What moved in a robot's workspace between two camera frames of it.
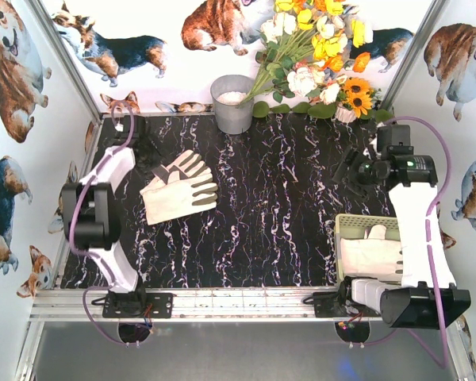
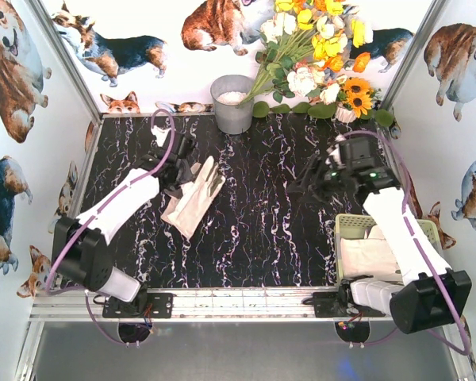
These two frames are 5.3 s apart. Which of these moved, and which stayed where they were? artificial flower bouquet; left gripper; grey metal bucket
Moved: left gripper
Stayed: grey metal bucket; artificial flower bouquet
